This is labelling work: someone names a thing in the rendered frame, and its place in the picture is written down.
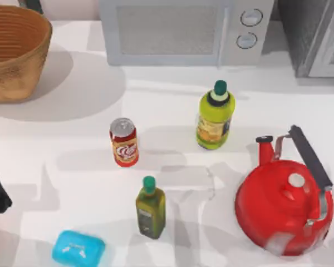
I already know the red and white can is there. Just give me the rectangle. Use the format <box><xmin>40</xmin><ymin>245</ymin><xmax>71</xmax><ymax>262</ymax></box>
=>
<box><xmin>109</xmin><ymin>117</ymin><xmax>140</xmax><ymax>168</ymax></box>

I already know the light green bottle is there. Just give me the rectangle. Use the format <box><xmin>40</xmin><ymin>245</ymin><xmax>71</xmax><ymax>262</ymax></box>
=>
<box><xmin>195</xmin><ymin>80</ymin><xmax>236</xmax><ymax>151</ymax></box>

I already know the dark olive oil bottle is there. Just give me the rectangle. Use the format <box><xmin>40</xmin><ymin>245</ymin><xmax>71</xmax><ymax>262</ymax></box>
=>
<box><xmin>135</xmin><ymin>175</ymin><xmax>166</xmax><ymax>240</ymax></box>

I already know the pale microwave oven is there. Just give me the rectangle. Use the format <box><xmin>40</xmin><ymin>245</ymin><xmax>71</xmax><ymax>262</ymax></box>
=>
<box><xmin>99</xmin><ymin>0</ymin><xmax>275</xmax><ymax>67</ymax></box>

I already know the microwave oven knob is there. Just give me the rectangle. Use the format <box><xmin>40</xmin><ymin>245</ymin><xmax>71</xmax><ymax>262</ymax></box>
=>
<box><xmin>240</xmin><ymin>8</ymin><xmax>263</xmax><ymax>27</ymax></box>
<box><xmin>236</xmin><ymin>32</ymin><xmax>258</xmax><ymax>50</ymax></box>

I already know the red kettle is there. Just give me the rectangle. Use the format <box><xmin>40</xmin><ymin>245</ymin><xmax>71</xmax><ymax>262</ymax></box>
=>
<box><xmin>234</xmin><ymin>125</ymin><xmax>334</xmax><ymax>256</ymax></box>

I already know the blue soap bar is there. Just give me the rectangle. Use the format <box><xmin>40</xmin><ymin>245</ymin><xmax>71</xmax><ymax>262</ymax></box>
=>
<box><xmin>52</xmin><ymin>229</ymin><xmax>106</xmax><ymax>267</ymax></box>

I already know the brown woven basket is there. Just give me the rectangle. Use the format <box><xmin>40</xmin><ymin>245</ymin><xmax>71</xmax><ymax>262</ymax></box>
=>
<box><xmin>0</xmin><ymin>5</ymin><xmax>53</xmax><ymax>104</ymax></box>

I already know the microwave oven door handle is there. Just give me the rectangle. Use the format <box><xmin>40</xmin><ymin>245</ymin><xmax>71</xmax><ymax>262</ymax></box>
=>
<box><xmin>218</xmin><ymin>7</ymin><xmax>230</xmax><ymax>67</ymax></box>

